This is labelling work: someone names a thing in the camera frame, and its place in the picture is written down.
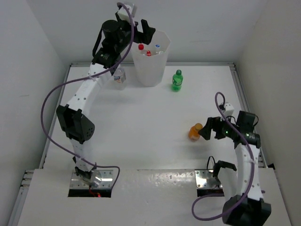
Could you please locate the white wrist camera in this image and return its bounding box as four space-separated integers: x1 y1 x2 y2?
117 2 137 23
219 102 234 117

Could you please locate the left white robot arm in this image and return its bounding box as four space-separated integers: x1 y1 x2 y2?
56 19 156 184

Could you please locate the orange juice bottle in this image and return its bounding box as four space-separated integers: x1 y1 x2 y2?
188 123 203 141

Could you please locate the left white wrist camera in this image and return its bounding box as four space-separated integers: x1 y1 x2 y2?
117 2 137 23

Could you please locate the metal base plate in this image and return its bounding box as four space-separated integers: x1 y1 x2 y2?
195 169 222 189
70 169 113 190

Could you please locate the white plastic bin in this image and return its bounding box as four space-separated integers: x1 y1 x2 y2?
131 30 171 87

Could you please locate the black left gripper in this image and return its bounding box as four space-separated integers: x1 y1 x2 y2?
114 12 154 53

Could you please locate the white-cap clear labelled bottle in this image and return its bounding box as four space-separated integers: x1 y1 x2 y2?
113 67 127 90

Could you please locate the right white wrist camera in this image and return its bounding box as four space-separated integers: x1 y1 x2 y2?
219 102 234 117

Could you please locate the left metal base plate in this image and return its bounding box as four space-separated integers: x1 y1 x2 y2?
70 169 113 190

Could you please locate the small red-cap red-label bottle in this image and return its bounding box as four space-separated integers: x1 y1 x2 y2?
146 50 151 57

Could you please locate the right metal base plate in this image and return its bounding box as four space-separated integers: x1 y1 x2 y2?
195 169 222 189

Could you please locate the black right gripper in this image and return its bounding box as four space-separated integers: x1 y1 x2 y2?
198 114 238 140

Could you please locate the green soda bottle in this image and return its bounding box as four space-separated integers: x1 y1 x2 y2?
171 70 183 92

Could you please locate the tall red-cap red-label bottle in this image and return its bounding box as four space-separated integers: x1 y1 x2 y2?
138 44 144 50

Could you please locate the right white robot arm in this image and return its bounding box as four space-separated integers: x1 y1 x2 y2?
191 111 271 226

